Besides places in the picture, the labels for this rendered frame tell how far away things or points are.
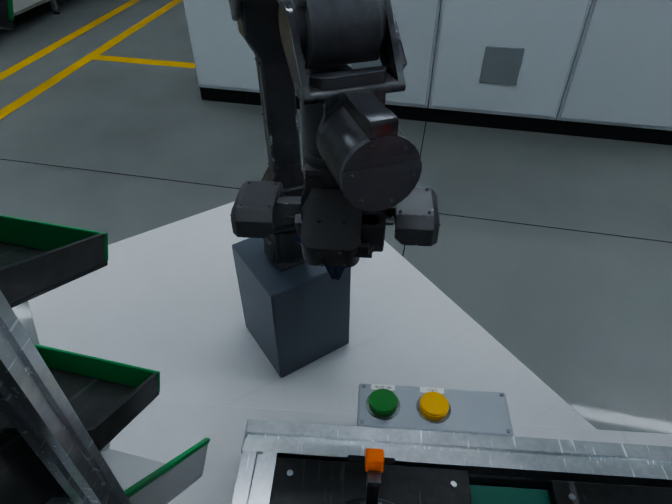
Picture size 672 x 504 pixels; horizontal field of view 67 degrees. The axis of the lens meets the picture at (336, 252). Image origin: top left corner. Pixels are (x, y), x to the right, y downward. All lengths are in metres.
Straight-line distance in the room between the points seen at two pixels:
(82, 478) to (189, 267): 0.78
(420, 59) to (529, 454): 2.87
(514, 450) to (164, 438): 0.51
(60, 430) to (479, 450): 0.54
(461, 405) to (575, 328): 1.57
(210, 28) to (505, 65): 1.86
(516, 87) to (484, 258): 1.33
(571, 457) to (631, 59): 2.93
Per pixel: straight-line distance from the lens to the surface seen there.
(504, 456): 0.74
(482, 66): 3.38
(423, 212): 0.46
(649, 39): 3.49
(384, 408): 0.73
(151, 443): 0.88
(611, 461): 0.80
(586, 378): 2.15
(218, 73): 3.76
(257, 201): 0.47
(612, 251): 2.75
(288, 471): 0.69
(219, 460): 0.84
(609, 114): 3.62
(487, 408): 0.77
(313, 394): 0.88
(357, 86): 0.38
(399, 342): 0.95
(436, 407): 0.74
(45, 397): 0.34
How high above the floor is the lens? 1.59
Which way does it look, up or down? 41 degrees down
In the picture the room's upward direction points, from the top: straight up
